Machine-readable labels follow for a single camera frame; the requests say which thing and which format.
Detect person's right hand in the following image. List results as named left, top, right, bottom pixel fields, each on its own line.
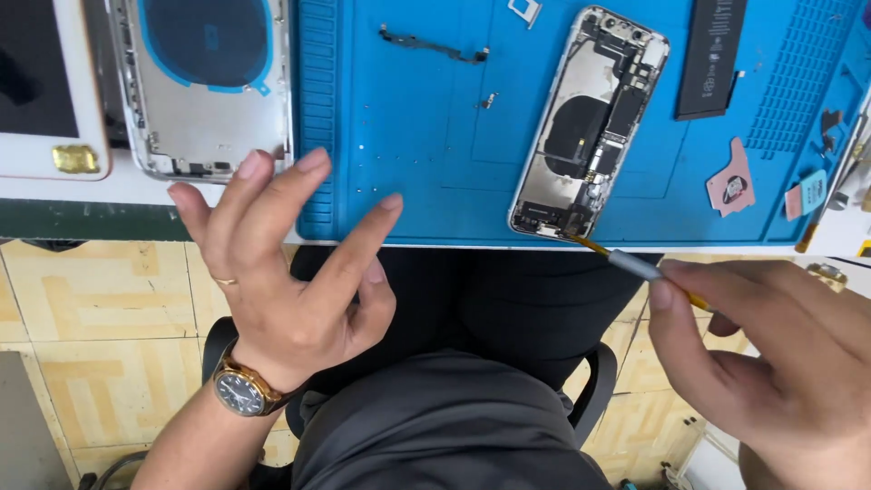
left=648, top=257, right=871, bottom=477

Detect person's left hand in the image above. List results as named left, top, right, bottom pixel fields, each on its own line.
left=166, top=146, right=404, bottom=396

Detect yellow-shafted grey-collared screwdriver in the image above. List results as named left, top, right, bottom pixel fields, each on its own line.
left=563, top=233, right=717, bottom=314

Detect gold wristwatch with dark face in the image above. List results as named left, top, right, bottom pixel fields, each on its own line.
left=212, top=340, right=303, bottom=417

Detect yellow-tipped hand tool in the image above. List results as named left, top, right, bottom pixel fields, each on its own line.
left=795, top=204, right=827, bottom=254

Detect scattered tiny screws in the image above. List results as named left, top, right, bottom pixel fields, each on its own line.
left=355, top=102, right=443, bottom=205

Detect empty silver phone rear housing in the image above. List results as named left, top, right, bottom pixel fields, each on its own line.
left=105, top=0, right=295, bottom=185

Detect pink opening pick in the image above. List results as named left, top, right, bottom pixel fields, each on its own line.
left=705, top=136, right=756, bottom=219

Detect black office chair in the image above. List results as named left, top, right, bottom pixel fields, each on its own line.
left=202, top=316, right=618, bottom=490

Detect blue silicone repair mat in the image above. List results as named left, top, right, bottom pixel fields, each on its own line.
left=294, top=0, right=871, bottom=246

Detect person's black trousers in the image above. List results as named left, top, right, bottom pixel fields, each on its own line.
left=289, top=245, right=664, bottom=396

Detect person's grey shirt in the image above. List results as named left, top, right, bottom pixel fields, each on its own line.
left=291, top=350, right=613, bottom=490

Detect dark metal shield part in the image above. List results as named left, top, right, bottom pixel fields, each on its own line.
left=820, top=109, right=845, bottom=154

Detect grey cabinet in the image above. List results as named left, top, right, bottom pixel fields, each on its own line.
left=0, top=350, right=76, bottom=490

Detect white tablet with gold button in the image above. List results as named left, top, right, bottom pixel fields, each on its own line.
left=0, top=0, right=113, bottom=182

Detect black phone battery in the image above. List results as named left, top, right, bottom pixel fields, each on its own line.
left=674, top=0, right=749, bottom=122

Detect opened smartphone with exposed internals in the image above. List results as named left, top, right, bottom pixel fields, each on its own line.
left=507, top=5, right=671, bottom=242

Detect silver sim tray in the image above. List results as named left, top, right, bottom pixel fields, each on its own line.
left=507, top=0, right=543, bottom=29

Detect grey cable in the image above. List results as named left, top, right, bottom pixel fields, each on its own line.
left=78, top=451, right=151, bottom=490

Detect black flex cable part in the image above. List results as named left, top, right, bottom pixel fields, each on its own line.
left=379, top=24, right=489, bottom=65

